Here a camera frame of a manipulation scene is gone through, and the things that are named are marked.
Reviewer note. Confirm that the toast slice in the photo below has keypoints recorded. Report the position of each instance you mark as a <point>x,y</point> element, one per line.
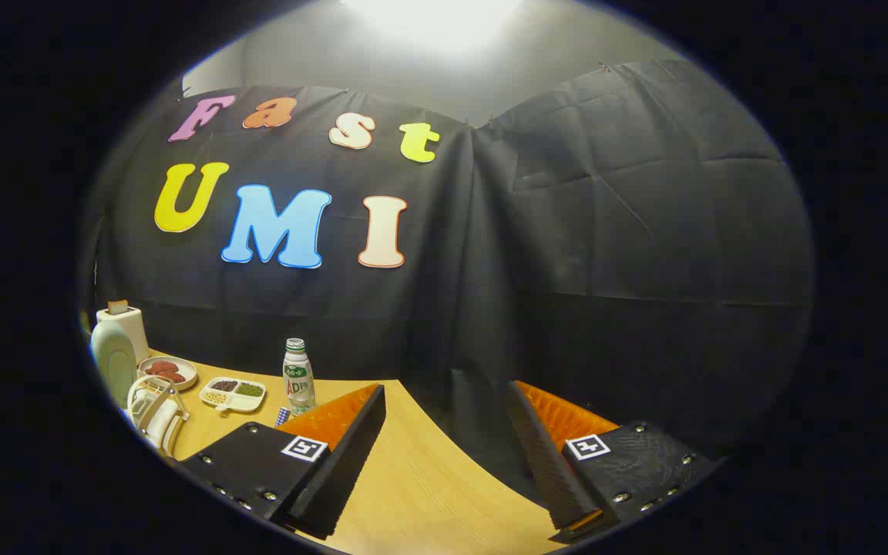
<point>118,307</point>

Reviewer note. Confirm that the white divided bean dish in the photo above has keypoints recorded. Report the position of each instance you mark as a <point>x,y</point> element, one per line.
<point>233,402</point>

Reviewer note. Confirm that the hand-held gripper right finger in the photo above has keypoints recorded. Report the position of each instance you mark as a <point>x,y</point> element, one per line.
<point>548,462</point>

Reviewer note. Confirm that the red meat piece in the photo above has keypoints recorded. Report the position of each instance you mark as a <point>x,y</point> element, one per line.
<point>159,367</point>
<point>173,377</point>

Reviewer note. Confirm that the pale green plate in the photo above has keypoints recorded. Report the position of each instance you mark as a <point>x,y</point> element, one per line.
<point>114,358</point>

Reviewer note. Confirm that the white drink bottle green cap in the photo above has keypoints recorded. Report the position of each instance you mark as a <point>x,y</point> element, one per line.
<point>299,381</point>

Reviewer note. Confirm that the beige round meat dish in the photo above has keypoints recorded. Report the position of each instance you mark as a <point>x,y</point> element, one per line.
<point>190,372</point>

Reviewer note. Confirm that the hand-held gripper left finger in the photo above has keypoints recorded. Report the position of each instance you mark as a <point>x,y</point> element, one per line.
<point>344,470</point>

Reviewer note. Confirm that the white toaster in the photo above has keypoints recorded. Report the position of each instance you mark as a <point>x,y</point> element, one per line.
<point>134,327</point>

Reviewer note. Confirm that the black backdrop cloth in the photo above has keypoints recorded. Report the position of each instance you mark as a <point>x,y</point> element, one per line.
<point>606,231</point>

